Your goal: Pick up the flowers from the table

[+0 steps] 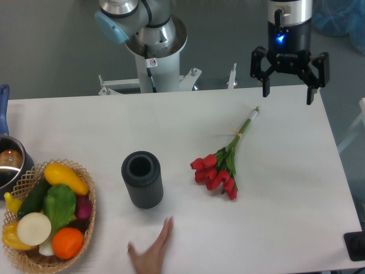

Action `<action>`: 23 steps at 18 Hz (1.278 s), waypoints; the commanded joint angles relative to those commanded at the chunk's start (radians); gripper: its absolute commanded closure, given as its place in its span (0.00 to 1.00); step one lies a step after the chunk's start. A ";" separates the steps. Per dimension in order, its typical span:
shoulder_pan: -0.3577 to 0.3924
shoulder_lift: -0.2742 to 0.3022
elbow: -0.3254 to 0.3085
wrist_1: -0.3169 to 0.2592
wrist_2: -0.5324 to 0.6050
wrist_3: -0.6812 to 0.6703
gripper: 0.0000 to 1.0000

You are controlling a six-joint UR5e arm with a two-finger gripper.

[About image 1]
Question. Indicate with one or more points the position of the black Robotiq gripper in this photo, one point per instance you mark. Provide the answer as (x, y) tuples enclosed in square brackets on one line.
[(289, 27)]

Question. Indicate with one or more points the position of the red tulip bouquet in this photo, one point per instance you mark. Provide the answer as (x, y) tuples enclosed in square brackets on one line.
[(219, 169)]

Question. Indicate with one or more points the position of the dark grey ribbed vase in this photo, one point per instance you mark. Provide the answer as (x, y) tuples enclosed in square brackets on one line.
[(141, 172)]

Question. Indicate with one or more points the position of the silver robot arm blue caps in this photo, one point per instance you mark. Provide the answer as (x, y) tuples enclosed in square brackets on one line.
[(156, 37)]

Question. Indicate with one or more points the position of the bare human hand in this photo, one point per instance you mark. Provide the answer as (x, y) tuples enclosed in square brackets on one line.
[(151, 260)]

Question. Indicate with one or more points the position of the blue plastic bag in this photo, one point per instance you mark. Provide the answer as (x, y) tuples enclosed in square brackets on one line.
[(339, 19)]

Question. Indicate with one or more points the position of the black device at table edge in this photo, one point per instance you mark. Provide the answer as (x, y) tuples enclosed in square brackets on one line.
[(355, 245)]

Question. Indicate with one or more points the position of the purple red onion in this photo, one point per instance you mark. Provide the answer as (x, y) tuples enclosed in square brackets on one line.
[(83, 208)]

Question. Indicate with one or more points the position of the yellow squash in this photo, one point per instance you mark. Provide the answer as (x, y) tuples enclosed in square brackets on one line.
[(56, 173)]

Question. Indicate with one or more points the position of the green lettuce leaf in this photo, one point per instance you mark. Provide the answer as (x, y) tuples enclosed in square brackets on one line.
[(59, 206)]

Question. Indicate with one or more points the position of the woven wicker basket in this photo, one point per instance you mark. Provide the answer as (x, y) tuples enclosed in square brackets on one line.
[(32, 261)]

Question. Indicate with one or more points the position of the orange fruit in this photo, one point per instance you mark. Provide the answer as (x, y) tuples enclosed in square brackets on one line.
[(67, 243)]

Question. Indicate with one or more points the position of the dark green cucumber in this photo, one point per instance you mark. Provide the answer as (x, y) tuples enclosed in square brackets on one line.
[(34, 200)]

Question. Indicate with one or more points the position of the white round onion half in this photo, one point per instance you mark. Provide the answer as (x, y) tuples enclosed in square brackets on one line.
[(33, 229)]

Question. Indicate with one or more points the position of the yellow bell pepper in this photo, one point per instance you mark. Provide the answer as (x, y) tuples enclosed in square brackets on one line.
[(10, 238)]

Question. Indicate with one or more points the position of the white frame at right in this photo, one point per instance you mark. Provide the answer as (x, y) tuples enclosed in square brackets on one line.
[(352, 132)]

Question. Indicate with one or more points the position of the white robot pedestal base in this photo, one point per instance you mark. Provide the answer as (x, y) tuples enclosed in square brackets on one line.
[(154, 75)]

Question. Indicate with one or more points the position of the blue handled saucepan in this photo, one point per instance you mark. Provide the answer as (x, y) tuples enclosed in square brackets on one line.
[(15, 160)]

